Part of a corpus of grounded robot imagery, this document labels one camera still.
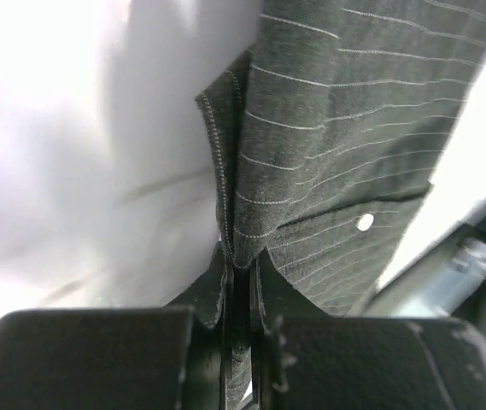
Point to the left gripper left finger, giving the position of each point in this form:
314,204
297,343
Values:
201,347

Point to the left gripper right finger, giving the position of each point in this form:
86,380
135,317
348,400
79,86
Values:
284,328

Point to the dark pinstriped long sleeve shirt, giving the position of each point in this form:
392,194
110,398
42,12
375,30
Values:
324,135

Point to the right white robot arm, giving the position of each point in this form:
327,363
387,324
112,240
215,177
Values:
442,260

